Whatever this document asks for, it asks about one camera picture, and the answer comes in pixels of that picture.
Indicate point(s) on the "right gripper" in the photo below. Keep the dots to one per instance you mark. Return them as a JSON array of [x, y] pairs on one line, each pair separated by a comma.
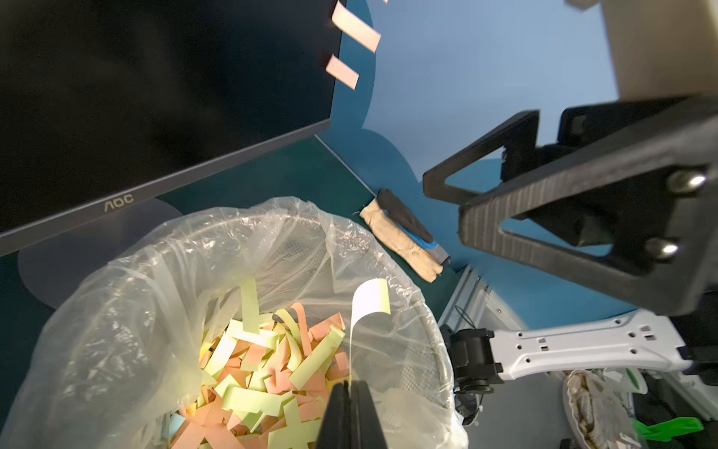
[[578, 134]]

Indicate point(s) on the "black computer monitor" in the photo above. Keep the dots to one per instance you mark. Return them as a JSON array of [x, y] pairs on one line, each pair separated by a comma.
[[105, 104]]

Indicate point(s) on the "pink sticky note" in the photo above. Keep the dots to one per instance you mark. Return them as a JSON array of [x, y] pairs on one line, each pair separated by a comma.
[[342, 72], [355, 28]]

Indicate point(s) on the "round silver monitor stand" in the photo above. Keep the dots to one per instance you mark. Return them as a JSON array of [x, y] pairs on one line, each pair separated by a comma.
[[52, 270]]

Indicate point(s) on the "pile of discarded sticky notes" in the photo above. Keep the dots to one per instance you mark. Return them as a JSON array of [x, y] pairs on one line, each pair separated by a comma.
[[266, 380]]

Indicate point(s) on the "beige work glove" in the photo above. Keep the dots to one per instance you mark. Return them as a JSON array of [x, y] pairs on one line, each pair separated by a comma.
[[397, 240]]

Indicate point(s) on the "yellow sticky note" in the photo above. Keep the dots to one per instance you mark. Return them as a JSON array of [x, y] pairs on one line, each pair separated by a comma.
[[367, 306]]

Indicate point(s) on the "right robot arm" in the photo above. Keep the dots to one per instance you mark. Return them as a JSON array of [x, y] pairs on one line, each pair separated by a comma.
[[641, 339]]

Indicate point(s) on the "black work glove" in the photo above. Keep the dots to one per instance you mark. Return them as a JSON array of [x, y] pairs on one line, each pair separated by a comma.
[[402, 216]]

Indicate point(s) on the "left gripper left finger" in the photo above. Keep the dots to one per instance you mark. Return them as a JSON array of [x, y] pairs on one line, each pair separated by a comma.
[[336, 428]]

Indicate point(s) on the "trash bin with plastic bag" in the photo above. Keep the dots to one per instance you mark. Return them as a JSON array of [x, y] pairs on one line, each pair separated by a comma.
[[122, 352]]

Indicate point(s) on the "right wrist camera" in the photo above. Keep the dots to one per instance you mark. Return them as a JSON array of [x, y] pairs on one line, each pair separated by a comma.
[[660, 48]]

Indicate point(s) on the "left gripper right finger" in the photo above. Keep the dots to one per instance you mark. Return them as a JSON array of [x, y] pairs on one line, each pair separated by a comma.
[[366, 431]]

